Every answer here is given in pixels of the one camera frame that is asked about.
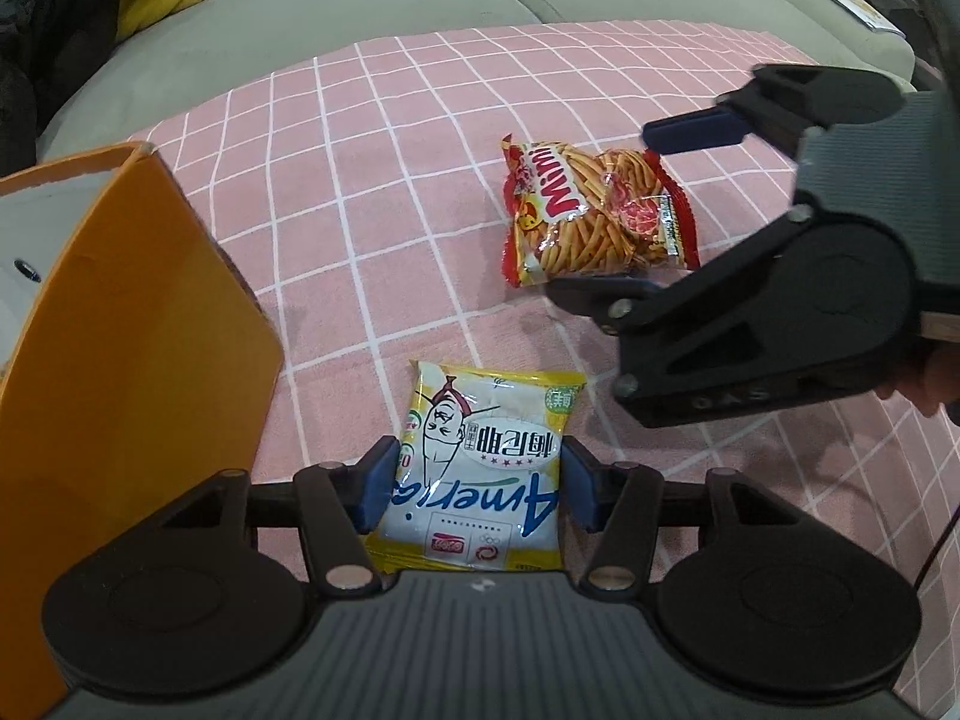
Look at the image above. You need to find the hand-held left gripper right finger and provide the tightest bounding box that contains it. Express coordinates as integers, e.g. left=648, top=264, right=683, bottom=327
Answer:
left=559, top=436, right=803, bottom=592

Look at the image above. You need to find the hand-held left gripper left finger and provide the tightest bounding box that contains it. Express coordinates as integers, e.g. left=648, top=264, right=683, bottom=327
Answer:
left=161, top=435, right=402, bottom=592

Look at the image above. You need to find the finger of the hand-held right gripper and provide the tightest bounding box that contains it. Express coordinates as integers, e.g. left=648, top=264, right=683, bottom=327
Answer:
left=643, top=64, right=910, bottom=158
left=546, top=206, right=818, bottom=428

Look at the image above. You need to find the red snack sticks packet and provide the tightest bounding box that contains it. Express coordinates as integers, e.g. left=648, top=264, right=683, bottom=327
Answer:
left=499, top=133, right=702, bottom=290

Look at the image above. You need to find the yellow and white snack packet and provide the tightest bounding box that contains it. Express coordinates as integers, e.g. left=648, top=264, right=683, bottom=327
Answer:
left=365, top=358, right=587, bottom=577

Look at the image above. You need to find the orange cardboard box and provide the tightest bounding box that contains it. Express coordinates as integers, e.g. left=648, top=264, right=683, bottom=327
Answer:
left=0, top=141, right=284, bottom=710

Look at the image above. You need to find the person's right hand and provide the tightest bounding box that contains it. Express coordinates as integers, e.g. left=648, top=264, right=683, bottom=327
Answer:
left=874, top=337, right=960, bottom=425

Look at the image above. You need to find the pink checked blanket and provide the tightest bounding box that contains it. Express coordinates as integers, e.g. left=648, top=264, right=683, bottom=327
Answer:
left=127, top=19, right=960, bottom=720

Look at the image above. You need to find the grey-green sofa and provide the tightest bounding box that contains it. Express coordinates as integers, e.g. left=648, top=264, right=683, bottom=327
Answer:
left=34, top=0, right=920, bottom=166

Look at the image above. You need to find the yellow cloth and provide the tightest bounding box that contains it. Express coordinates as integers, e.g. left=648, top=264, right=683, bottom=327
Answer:
left=112, top=0, right=222, bottom=42

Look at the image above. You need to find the dark cloth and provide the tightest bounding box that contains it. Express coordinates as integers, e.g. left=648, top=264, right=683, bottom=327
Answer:
left=0, top=0, right=188, bottom=173

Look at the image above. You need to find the black cable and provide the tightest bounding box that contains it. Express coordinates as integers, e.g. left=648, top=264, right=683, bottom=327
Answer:
left=911, top=499, right=960, bottom=593

